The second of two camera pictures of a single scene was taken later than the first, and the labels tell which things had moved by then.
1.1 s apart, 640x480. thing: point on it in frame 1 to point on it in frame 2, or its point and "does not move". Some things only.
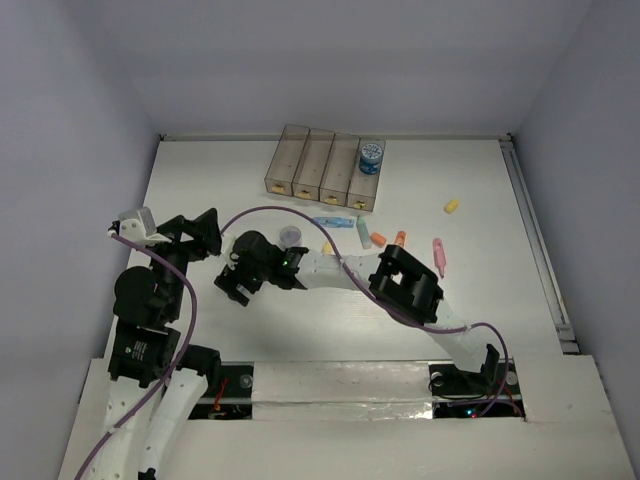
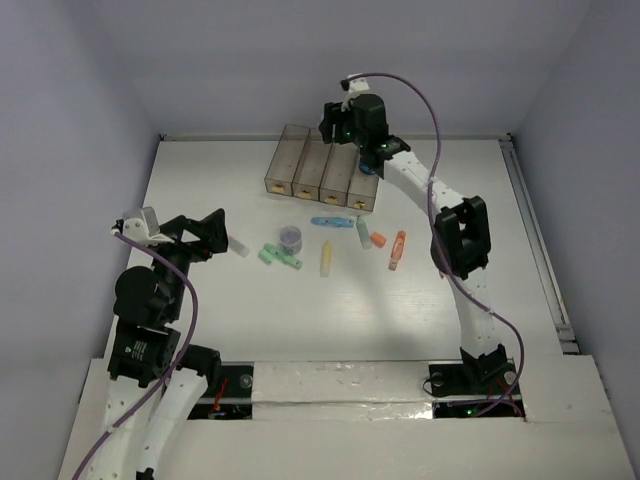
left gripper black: [176, 240] does not move
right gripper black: [229, 281] to [333, 115]
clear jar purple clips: [290, 236] does not move
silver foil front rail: [342, 390] does not move
